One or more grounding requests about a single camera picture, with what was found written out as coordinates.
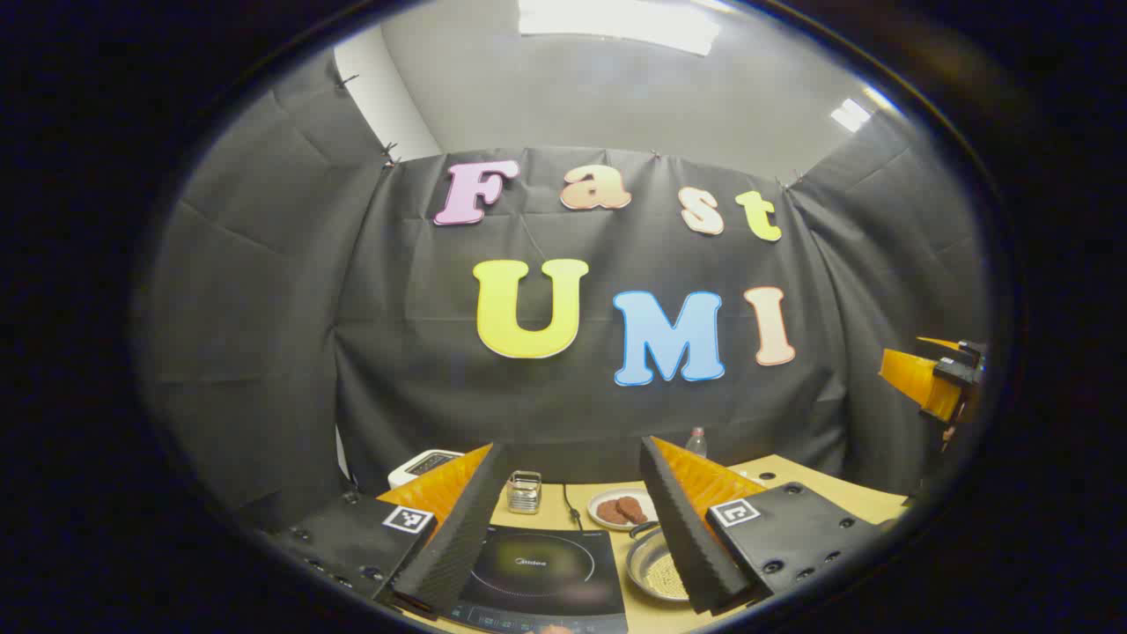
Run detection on round beige plate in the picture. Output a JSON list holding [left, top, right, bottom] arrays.
[[587, 487, 658, 532]]

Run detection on white toaster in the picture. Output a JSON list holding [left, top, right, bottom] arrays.
[[387, 449, 465, 490]]

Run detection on pile of yellow soybeans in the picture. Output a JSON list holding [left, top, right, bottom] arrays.
[[645, 553, 690, 598]]

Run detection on steel pot with black handle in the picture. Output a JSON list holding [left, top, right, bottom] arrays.
[[627, 521, 696, 604]]

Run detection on wire mesh basket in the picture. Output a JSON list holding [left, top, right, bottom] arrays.
[[506, 471, 542, 515]]

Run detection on black backdrop cloth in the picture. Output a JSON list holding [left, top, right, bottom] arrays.
[[141, 53, 991, 529]]

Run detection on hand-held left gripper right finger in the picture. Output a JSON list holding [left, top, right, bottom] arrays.
[[638, 436, 882, 616]]

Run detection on black induction cooktop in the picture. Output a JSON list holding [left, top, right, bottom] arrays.
[[447, 525, 629, 634]]

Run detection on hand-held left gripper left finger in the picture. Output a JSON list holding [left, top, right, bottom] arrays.
[[273, 443, 512, 616]]

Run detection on large ceiling light panel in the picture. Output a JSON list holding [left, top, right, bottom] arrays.
[[518, 0, 723, 56]]

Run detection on small ceiling light panel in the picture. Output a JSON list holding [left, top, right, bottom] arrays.
[[830, 99, 873, 133]]

